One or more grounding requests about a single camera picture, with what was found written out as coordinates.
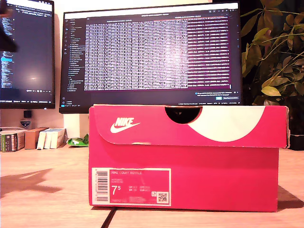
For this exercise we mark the white small box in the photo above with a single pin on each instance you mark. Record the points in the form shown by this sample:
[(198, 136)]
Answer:
[(41, 140), (48, 140), (58, 139)]

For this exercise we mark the white monitor stand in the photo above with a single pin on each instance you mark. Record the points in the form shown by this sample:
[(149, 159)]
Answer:
[(71, 127)]

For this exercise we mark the computer monitor with code editor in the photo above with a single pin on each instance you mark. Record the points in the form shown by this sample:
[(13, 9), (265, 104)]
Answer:
[(33, 59)]

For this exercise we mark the green plastic packet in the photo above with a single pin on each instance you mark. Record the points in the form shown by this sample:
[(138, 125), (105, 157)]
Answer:
[(76, 142)]

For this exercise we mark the black plant pot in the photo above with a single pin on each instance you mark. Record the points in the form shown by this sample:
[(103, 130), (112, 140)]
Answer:
[(297, 142)]

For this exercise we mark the red Nike shoebox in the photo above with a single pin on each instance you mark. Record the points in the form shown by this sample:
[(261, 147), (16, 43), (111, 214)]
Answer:
[(190, 171)]

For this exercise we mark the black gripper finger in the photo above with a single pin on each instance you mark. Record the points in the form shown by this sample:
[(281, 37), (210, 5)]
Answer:
[(6, 38)]

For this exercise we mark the green leafy houseplant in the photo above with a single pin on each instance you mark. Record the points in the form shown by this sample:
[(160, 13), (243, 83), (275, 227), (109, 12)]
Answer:
[(278, 66)]

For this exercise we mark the black monitor stand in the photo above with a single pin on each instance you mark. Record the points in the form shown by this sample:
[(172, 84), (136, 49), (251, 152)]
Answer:
[(27, 114)]

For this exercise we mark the brown cardboard box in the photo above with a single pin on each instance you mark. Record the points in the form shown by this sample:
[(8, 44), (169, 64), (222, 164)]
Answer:
[(33, 139)]

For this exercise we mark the green printed small box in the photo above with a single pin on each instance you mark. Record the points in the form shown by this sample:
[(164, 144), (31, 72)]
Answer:
[(10, 142)]

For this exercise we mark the wide computer monitor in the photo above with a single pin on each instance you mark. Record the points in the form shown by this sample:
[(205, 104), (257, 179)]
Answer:
[(152, 54)]

